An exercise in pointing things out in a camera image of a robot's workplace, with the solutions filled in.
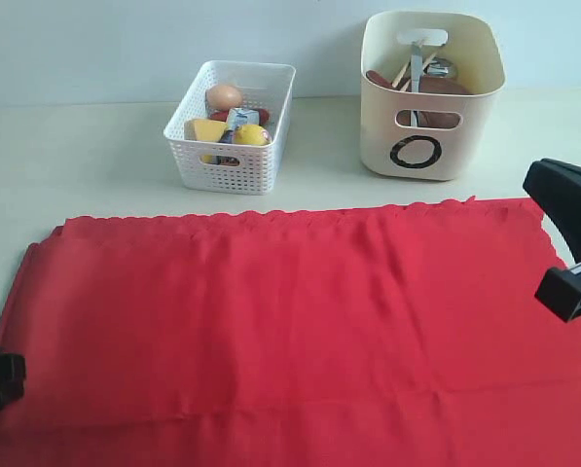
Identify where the silver table knife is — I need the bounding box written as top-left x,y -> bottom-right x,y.
409,41 -> 423,126

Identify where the blue white milk carton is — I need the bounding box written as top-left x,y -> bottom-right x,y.
219,108 -> 260,144

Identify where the yellow cheese wedge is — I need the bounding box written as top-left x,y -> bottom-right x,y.
184,119 -> 228,143

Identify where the brown wooden plate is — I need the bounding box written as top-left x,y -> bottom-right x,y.
396,76 -> 471,129

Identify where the cream plastic bin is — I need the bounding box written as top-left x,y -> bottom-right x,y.
360,11 -> 505,181

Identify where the wooden chopstick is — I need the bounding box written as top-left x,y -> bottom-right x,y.
400,52 -> 437,92
391,43 -> 442,89

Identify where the red table cloth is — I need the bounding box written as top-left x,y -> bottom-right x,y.
0,198 -> 581,466

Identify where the stainless steel cup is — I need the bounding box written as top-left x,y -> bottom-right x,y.
424,56 -> 458,80

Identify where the dark wooden spoon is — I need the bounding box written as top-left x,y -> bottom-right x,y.
365,70 -> 395,90

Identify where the red sausage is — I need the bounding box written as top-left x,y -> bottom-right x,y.
209,108 -> 270,124

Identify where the white perforated plastic basket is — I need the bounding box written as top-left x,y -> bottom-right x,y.
163,60 -> 296,195

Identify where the yellow lemon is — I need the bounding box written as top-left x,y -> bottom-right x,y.
234,124 -> 272,146

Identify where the brown egg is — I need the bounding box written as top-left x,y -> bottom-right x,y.
205,84 -> 243,111

